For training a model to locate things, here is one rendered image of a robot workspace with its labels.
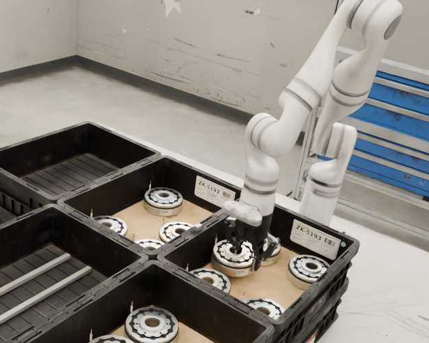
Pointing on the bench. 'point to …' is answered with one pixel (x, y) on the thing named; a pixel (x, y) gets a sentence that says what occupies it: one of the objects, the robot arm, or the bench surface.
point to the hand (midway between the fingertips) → (246, 260)
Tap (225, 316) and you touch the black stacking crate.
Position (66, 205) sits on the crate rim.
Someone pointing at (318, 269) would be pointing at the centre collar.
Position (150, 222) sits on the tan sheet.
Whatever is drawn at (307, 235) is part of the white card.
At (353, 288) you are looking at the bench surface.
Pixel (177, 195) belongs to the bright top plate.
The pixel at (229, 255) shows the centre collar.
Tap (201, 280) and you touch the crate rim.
